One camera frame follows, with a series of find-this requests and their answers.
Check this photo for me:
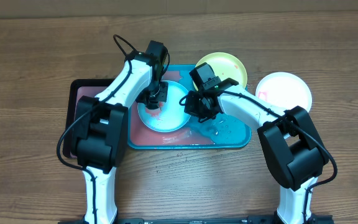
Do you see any black plastic tray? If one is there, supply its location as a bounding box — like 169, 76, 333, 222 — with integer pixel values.
63, 79, 129, 164

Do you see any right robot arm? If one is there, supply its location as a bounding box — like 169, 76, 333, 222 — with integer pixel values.
180, 63, 334, 223

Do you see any green and orange sponge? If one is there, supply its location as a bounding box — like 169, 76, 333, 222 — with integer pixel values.
146, 108, 162, 118

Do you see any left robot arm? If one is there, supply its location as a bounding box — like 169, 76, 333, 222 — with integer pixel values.
71, 40, 169, 223

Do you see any light blue plate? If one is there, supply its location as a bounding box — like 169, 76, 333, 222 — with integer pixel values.
137, 80, 190, 133

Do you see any teal plastic tray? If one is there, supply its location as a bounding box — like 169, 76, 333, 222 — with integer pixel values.
128, 65, 251, 150

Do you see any yellow-green plate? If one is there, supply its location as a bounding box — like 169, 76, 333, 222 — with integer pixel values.
196, 52, 247, 88

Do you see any white plate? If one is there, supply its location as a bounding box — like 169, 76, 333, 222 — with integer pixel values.
255, 72, 313, 112

